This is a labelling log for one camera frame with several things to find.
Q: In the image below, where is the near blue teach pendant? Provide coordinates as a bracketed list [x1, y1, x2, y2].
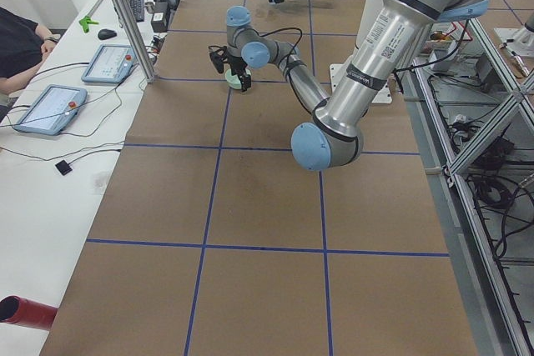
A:
[13, 84, 88, 136]

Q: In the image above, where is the black keyboard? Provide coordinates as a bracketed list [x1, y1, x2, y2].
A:
[128, 0, 144, 23]

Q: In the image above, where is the far blue teach pendant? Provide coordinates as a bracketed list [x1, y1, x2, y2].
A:
[81, 44, 137, 84]

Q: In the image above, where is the white pedestal column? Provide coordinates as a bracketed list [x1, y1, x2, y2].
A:
[329, 0, 401, 104]

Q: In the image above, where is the green plastic clamp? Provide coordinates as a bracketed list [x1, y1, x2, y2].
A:
[78, 15, 99, 33]

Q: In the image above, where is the aluminium frame post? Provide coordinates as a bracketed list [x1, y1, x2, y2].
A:
[112, 0, 155, 83]

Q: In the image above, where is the mint green bowl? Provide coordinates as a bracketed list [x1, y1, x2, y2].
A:
[224, 70, 242, 92]

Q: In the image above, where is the black computer mouse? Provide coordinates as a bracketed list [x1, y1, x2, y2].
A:
[98, 28, 117, 40]

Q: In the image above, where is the black flat box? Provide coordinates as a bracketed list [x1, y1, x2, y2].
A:
[151, 2, 170, 33]

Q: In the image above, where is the person in black shirt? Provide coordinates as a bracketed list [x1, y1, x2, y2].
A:
[1, 8, 60, 95]

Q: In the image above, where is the blue teach pendant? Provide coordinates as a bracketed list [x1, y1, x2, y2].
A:
[81, 44, 137, 84]
[13, 84, 88, 136]

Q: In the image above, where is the small black square pad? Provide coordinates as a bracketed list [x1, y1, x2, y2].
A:
[55, 160, 73, 176]

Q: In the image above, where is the wrist black camera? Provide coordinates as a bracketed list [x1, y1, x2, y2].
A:
[208, 45, 228, 74]

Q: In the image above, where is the red cylinder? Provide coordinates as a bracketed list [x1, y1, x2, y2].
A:
[1, 295, 58, 331]

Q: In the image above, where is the orange black adapter board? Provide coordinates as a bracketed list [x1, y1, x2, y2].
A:
[151, 36, 164, 53]

